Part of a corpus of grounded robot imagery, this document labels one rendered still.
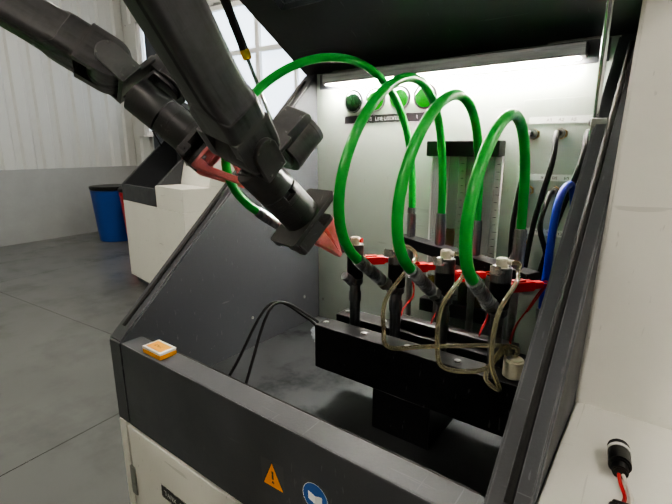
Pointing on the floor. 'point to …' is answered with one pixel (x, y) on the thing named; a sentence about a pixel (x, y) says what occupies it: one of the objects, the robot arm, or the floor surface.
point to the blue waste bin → (108, 212)
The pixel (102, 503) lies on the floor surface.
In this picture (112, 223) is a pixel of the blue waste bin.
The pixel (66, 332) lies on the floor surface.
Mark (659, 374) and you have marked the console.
